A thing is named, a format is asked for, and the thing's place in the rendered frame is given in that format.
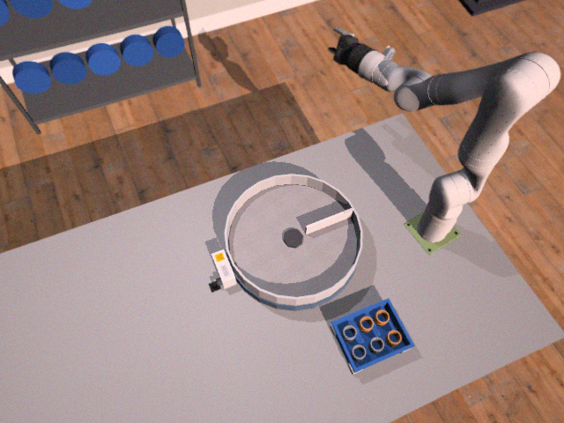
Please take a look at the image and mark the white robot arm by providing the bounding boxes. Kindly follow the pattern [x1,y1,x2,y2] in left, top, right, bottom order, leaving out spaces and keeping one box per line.
[373,52,560,242]

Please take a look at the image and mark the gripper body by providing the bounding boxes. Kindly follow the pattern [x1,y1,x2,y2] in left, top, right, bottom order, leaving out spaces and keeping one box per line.
[333,34,395,83]

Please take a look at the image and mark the blue crate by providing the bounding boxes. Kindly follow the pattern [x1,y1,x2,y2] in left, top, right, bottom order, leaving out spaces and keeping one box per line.
[330,300,412,375]

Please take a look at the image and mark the grey metal bushing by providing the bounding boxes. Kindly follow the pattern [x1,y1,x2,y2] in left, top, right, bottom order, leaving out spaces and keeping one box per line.
[368,338,384,354]

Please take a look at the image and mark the grey metal ring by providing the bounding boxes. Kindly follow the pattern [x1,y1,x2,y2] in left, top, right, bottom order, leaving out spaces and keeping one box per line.
[350,345,366,361]
[341,325,357,342]

